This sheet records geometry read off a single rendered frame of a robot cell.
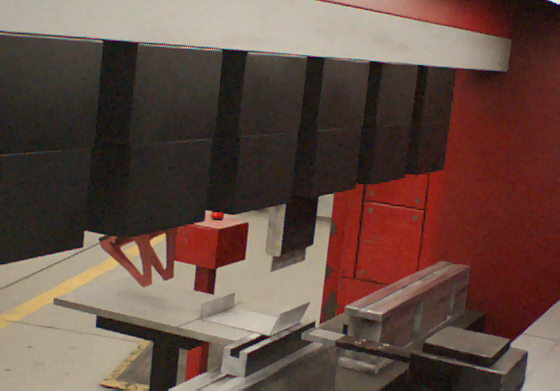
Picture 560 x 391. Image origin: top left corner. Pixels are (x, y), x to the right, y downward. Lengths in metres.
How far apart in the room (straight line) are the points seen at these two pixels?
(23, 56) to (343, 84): 0.61
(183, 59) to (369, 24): 0.46
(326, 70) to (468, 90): 0.90
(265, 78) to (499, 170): 1.07
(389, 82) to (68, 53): 0.73
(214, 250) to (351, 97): 1.86
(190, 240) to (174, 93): 2.26
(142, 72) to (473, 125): 1.29
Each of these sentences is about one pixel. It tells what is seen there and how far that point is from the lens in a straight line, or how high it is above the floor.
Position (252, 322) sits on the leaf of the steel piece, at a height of 1.00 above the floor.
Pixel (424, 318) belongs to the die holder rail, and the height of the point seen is 0.92.
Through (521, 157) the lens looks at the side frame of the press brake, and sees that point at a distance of 2.13.
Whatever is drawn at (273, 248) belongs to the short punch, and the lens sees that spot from 1.31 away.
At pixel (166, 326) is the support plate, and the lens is 1.35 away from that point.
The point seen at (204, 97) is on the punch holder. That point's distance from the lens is 1.02.
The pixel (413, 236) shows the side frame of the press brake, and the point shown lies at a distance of 2.20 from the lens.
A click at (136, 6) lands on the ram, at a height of 1.37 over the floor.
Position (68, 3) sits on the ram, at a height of 1.36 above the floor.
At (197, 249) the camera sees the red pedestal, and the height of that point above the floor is 0.73.
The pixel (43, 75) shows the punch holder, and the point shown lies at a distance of 0.81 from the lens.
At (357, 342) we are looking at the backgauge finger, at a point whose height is 1.01.
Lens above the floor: 1.35
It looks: 7 degrees down
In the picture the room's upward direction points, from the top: 6 degrees clockwise
